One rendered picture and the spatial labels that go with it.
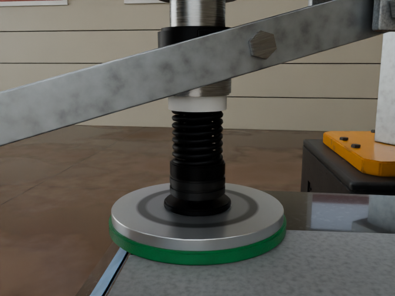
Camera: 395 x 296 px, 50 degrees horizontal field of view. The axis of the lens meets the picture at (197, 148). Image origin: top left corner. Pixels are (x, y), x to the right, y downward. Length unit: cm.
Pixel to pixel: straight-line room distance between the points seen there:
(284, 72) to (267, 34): 603
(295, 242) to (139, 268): 18
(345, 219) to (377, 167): 60
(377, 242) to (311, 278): 12
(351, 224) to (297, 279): 17
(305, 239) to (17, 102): 35
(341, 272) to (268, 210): 12
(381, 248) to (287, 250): 11
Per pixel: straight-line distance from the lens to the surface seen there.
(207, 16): 48
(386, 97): 143
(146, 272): 44
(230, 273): 43
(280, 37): 47
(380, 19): 50
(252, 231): 46
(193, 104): 47
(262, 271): 44
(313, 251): 49
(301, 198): 67
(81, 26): 711
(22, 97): 44
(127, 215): 51
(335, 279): 44
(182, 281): 42
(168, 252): 45
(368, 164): 120
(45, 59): 737
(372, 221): 60
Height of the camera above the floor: 103
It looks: 12 degrees down
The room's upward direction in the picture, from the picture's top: straight up
